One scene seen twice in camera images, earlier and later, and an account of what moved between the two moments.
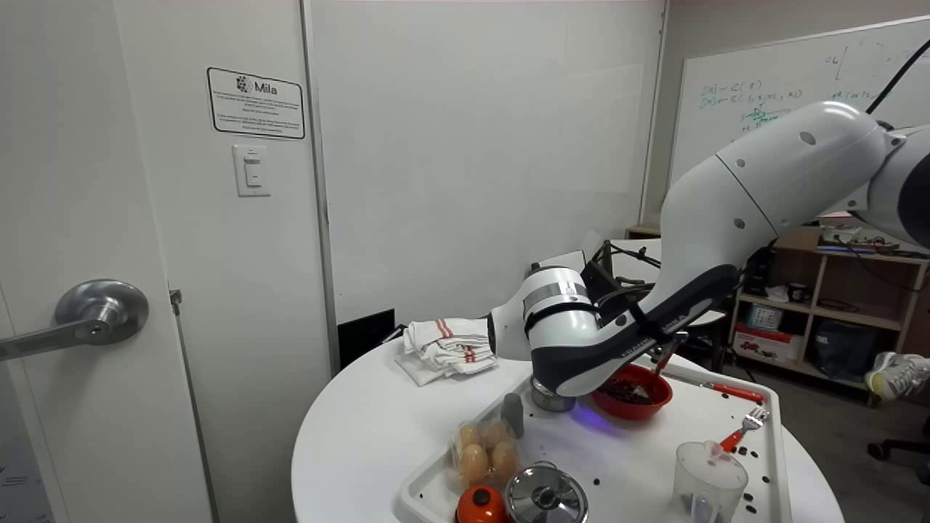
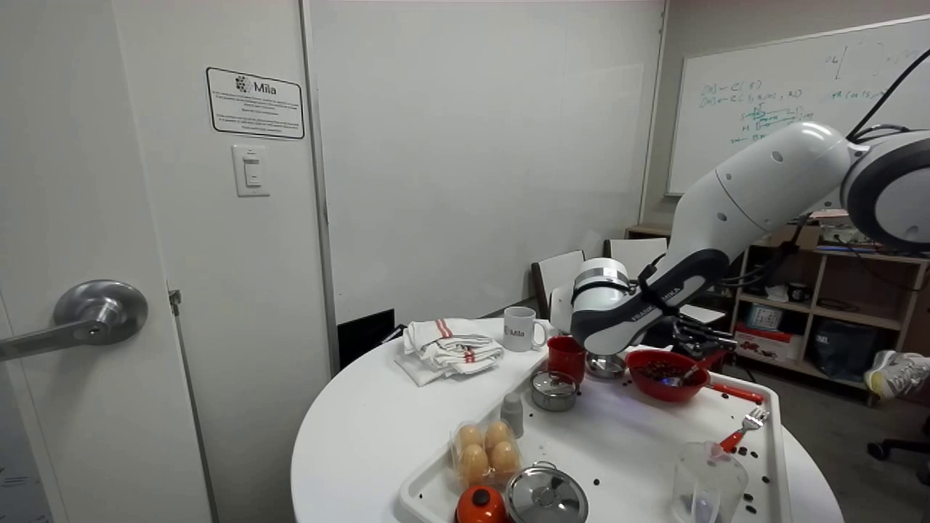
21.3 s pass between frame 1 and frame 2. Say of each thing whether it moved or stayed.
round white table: stayed
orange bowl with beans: moved
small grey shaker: stayed
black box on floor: stayed
